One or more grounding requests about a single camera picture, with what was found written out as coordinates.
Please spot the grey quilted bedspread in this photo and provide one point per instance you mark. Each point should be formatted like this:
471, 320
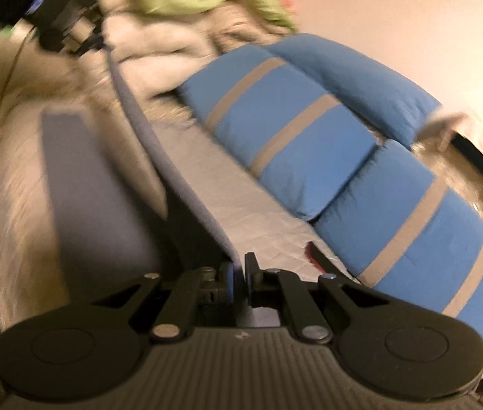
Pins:
233, 188

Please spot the grey-blue sweatpants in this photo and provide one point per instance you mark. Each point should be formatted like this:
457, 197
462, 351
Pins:
96, 200

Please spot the plain blue pillow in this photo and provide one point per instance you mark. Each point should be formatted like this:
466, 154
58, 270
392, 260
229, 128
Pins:
352, 77

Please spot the beige textured blanket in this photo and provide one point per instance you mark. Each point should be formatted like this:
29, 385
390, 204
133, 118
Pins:
241, 25

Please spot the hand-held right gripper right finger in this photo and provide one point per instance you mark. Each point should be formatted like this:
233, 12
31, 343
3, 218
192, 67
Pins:
251, 279

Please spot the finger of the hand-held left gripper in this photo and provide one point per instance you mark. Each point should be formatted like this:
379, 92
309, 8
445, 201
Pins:
87, 36

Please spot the white quilted comforter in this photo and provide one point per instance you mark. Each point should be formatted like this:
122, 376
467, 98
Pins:
152, 42

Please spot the blue grey-striped pillow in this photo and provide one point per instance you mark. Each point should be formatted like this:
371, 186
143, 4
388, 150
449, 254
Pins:
395, 230
301, 136

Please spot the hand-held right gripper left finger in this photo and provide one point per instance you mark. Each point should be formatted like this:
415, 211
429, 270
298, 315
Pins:
225, 284

